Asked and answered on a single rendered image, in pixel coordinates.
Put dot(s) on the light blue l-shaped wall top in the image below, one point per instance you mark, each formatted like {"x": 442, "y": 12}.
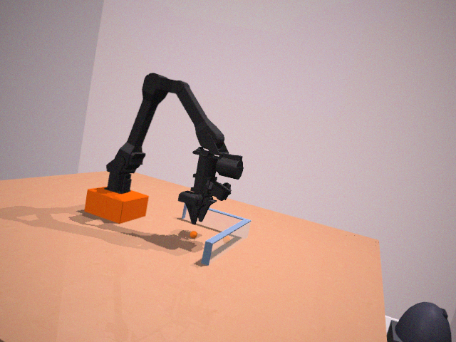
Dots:
{"x": 209, "y": 243}

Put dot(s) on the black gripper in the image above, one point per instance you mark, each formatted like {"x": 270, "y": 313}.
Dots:
{"x": 196, "y": 201}

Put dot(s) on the clear low l-shaped wall with blue top edges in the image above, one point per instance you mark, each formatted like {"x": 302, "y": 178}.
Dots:
{"x": 222, "y": 222}

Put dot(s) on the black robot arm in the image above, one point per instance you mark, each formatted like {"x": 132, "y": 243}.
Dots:
{"x": 130, "y": 155}

